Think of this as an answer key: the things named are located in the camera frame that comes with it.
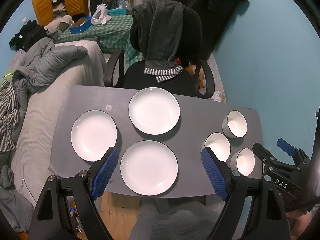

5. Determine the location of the grey bed mattress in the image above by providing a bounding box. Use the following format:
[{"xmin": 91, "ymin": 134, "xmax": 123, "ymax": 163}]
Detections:
[{"xmin": 11, "ymin": 40, "xmax": 106, "ymax": 205}]

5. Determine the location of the white plastic bag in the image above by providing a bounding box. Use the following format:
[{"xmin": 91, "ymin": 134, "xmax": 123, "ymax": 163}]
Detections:
[{"xmin": 91, "ymin": 3, "xmax": 112, "ymax": 25}]

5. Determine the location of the person's right hand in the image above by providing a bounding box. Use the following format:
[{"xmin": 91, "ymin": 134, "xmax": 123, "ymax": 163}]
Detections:
[{"xmin": 286, "ymin": 210, "xmax": 312, "ymax": 240}]

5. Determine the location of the striped shirt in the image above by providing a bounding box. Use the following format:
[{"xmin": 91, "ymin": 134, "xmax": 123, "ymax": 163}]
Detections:
[{"xmin": 0, "ymin": 80, "xmax": 20, "ymax": 152}]

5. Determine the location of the grey duvet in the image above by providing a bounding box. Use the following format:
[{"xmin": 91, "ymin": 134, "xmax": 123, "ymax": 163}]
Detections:
[{"xmin": 12, "ymin": 37, "xmax": 88, "ymax": 95}]

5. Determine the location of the blue cardboard box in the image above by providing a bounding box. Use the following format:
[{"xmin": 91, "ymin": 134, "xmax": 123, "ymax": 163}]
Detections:
[{"xmin": 70, "ymin": 16, "xmax": 92, "ymax": 34}]

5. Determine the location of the green checkered tablecloth table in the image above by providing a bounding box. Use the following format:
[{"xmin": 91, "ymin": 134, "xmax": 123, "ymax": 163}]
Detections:
[{"xmin": 57, "ymin": 15, "xmax": 142, "ymax": 66}]

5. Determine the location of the black clothes pile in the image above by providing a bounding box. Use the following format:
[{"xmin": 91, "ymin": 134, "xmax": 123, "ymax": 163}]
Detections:
[{"xmin": 9, "ymin": 20, "xmax": 47, "ymax": 52}]

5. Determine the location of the dark grey hooded sweater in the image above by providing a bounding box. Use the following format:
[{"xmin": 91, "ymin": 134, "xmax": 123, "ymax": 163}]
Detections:
[{"xmin": 130, "ymin": 0, "xmax": 184, "ymax": 83}]

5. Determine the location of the orange plastic bag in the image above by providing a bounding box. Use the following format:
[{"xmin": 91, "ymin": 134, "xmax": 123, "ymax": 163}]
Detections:
[{"xmin": 185, "ymin": 64, "xmax": 207, "ymax": 93}]

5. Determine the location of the black jacket on wall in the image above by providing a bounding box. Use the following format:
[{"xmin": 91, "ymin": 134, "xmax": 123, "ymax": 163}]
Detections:
[{"xmin": 171, "ymin": 0, "xmax": 246, "ymax": 60}]

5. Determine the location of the black office chair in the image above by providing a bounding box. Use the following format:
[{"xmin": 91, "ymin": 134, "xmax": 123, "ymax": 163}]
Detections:
[{"xmin": 104, "ymin": 7, "xmax": 215, "ymax": 99}]

